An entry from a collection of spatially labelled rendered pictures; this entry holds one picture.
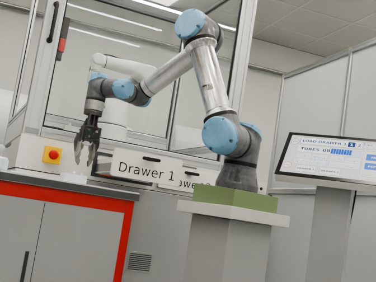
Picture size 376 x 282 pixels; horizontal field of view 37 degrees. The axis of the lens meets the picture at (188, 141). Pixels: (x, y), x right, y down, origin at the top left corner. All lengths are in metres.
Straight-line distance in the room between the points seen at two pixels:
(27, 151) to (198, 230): 0.89
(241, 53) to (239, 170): 1.06
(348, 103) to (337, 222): 1.52
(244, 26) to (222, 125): 1.18
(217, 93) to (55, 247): 0.73
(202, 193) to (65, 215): 0.47
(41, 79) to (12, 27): 3.38
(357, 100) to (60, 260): 2.57
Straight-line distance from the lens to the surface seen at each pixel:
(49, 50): 2.53
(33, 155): 2.46
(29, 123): 2.47
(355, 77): 4.02
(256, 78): 6.38
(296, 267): 4.27
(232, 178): 1.90
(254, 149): 1.92
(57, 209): 1.88
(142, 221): 2.58
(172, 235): 2.63
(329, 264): 2.65
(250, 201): 1.88
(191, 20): 1.96
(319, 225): 2.66
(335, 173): 2.59
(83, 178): 2.15
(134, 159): 2.21
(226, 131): 1.78
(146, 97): 2.22
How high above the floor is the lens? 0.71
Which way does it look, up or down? 8 degrees up
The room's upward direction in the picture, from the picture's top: 9 degrees clockwise
